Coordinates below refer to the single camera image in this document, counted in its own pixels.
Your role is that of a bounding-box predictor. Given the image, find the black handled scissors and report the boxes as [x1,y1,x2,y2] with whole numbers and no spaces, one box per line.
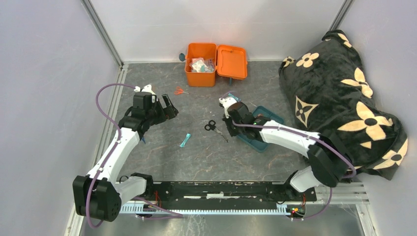
[204,120,229,143]

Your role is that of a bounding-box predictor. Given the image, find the teal plastic tray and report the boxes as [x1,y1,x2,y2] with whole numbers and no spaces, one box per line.
[237,106,285,153]

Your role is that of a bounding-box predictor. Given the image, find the blue plaster packet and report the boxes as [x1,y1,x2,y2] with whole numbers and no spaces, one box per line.
[198,64,214,73]

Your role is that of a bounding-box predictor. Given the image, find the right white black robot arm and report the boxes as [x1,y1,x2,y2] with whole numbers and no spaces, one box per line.
[219,97,356,201]

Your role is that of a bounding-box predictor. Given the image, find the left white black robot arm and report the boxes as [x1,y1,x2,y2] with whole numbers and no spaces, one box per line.
[72,92,179,222]

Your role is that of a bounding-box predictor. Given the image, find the orange medicine kit box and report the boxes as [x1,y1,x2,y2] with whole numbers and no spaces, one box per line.
[184,43,247,87]

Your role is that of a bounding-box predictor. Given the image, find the teal sachet near gloves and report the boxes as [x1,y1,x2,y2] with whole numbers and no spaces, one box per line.
[228,93,241,102]

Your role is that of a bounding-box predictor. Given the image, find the teal sachet by gauze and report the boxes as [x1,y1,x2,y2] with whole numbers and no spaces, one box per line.
[180,133,191,148]

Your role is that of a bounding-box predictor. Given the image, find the teal knob behind box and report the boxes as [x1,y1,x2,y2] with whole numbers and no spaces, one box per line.
[179,53,186,62]

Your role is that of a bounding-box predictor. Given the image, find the black floral blanket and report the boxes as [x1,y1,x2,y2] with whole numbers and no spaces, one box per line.
[278,30,408,180]

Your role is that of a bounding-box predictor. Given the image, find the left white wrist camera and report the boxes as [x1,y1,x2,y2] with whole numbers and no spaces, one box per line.
[134,84,156,96]

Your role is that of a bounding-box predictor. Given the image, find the orange handled small scissors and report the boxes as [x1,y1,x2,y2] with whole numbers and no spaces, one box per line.
[174,86,189,95]

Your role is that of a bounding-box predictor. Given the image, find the black mounting base rail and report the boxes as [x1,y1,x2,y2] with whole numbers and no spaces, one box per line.
[141,181,317,210]

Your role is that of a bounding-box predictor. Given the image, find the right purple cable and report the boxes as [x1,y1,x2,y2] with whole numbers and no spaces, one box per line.
[220,90,357,221]

